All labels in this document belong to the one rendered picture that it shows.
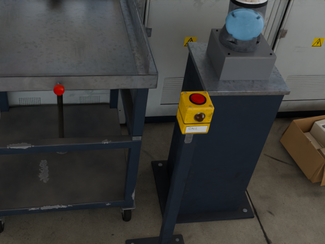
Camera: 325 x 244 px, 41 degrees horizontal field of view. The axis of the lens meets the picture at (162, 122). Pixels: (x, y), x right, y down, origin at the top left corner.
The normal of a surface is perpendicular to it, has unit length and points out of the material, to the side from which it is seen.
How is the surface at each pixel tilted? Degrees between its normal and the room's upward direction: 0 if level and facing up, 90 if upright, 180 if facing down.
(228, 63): 90
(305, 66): 90
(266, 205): 0
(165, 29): 90
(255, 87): 0
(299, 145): 76
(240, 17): 97
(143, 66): 0
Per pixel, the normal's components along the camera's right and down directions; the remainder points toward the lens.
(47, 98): 0.19, 0.68
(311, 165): -0.88, -0.04
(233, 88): 0.13, -0.74
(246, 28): -0.25, 0.71
